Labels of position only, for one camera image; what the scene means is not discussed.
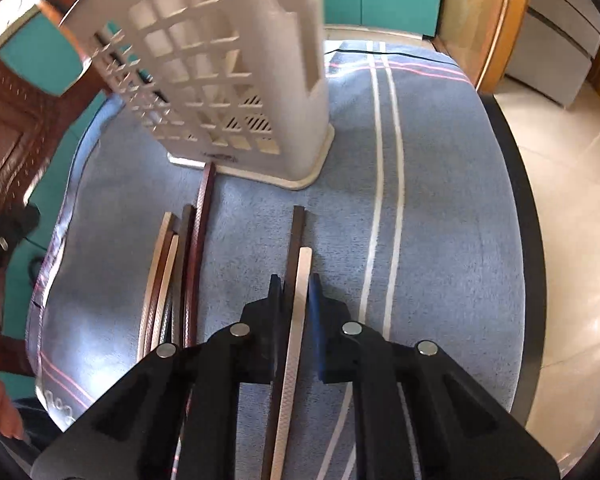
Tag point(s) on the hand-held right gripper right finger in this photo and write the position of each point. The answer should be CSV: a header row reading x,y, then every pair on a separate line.
x,y
314,312

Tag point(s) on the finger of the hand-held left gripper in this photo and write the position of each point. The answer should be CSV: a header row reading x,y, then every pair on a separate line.
x,y
10,225

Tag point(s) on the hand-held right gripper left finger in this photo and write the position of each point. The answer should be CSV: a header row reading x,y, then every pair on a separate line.
x,y
275,305

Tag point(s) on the cream chopstick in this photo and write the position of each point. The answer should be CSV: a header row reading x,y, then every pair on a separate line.
x,y
159,265
167,282
292,360

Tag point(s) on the red-brown chopstick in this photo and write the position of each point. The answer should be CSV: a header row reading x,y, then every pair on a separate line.
x,y
203,220

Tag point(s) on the white plastic utensil basket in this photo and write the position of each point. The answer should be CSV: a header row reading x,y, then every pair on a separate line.
x,y
205,60

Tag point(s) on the carved wooden chair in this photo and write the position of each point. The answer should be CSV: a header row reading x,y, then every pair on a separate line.
x,y
10,125

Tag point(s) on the blue striped cloth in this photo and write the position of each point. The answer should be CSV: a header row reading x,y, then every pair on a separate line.
x,y
430,210

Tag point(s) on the dark blue cloth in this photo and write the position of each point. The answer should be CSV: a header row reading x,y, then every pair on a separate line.
x,y
35,422

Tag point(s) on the wooden framed cabinet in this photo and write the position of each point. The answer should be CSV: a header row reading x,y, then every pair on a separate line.
x,y
505,20

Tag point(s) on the grey cabinet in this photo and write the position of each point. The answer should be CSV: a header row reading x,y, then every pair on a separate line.
x,y
555,35

